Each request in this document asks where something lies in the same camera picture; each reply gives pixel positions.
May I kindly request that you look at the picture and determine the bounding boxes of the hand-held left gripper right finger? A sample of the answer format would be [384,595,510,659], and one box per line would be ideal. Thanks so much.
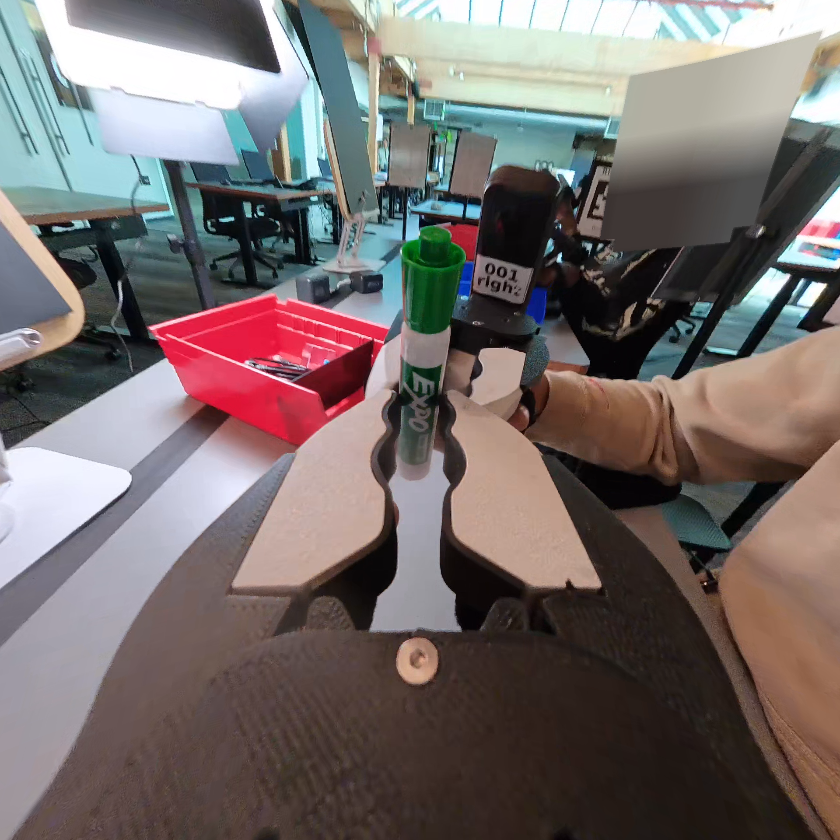
[441,390,603,596]

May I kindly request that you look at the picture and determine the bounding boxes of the white board stand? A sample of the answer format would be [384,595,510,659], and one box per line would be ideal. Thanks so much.
[0,328,133,592]

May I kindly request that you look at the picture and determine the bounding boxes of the blue plastic bin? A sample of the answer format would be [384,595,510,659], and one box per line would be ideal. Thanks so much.
[456,259,549,327]

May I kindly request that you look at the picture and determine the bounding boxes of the green marker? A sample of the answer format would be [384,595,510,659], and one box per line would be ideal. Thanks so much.
[397,226,468,482]

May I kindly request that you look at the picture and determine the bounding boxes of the black panel on tripod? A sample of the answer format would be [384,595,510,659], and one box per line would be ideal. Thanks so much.
[656,125,840,382]

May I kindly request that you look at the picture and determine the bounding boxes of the person's right hand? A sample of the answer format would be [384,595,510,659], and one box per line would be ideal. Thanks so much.
[508,382,551,435]

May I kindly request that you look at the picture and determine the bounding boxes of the red plastic bin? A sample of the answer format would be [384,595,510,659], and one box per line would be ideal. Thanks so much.
[436,223,484,263]
[150,293,391,448]

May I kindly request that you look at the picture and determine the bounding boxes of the black office chair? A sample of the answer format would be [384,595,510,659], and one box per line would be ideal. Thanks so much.
[203,193,284,283]

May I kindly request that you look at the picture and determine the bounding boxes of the wooden office desk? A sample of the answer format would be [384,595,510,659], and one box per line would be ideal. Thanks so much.
[187,180,319,263]
[0,187,170,342]

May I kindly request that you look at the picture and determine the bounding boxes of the brown pegboard panel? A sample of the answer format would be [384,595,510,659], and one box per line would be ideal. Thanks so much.
[449,131,497,198]
[388,121,431,191]

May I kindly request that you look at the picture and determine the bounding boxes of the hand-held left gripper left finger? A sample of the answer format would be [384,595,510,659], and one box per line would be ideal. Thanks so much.
[230,392,399,616]

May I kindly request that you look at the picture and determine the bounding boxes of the black hand tool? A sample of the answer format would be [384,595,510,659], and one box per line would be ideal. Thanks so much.
[245,356,311,383]

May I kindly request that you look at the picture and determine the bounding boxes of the white studio light panel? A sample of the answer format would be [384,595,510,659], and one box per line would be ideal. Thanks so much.
[33,0,311,166]

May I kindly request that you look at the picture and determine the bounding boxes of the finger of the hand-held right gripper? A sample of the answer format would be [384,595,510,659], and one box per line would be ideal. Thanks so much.
[364,314,404,400]
[469,348,527,421]

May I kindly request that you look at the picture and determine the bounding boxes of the teal office chair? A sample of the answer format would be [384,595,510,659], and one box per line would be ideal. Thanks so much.
[659,493,734,553]

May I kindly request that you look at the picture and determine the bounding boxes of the wood-edged black board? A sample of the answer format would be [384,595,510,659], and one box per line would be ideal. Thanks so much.
[0,190,86,371]

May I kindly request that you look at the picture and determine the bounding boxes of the black light stand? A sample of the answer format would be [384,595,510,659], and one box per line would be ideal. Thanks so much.
[163,159,219,309]

